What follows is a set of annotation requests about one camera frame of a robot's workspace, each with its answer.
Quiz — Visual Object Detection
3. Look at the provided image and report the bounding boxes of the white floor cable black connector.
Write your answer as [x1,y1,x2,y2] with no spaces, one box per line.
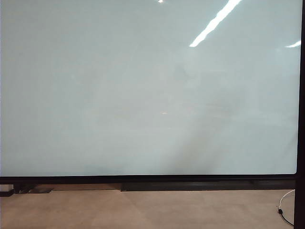
[277,189,296,226]

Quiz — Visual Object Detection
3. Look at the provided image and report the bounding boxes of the white glass whiteboard black frame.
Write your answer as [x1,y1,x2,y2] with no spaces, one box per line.
[0,0,303,185]

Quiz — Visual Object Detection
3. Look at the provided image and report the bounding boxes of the black whiteboard stand post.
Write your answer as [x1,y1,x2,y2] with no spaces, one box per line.
[294,0,305,229]

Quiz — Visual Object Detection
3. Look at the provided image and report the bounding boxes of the black whiteboard stand foot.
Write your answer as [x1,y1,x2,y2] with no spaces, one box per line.
[0,183,54,197]

